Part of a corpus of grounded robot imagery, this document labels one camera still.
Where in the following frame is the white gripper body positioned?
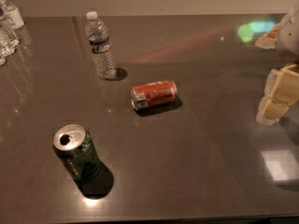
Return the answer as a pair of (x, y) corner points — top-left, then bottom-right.
(276, 1), (299, 63)

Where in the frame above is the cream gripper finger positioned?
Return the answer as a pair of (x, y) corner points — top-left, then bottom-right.
(255, 25), (278, 49)
(256, 63), (299, 126)

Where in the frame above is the red coke can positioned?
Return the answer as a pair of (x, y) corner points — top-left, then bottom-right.
(130, 80), (178, 110)

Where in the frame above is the green soda can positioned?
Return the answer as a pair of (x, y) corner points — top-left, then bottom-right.
(53, 124), (101, 181)

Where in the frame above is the clear plastic water bottle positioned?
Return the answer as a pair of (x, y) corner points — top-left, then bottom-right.
(85, 11), (117, 80)

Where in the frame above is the white labelled bottle at edge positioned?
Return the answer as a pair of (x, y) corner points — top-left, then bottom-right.
(0, 0), (25, 30)

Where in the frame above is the clear bottle at left edge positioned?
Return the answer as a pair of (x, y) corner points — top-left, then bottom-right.
(0, 8), (20, 58)

